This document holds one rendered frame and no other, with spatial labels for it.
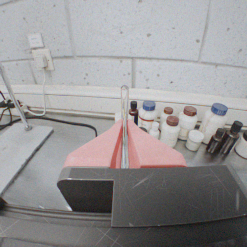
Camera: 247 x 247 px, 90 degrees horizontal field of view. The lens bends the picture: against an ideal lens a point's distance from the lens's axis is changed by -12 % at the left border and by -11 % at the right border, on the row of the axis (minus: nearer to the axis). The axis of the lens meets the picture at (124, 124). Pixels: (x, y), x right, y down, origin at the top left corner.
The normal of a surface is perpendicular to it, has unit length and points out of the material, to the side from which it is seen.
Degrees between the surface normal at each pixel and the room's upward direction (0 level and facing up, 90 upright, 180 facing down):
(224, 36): 90
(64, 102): 90
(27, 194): 0
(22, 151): 0
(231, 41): 90
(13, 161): 0
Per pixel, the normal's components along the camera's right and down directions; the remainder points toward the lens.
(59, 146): -0.01, -0.79
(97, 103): -0.17, 0.60
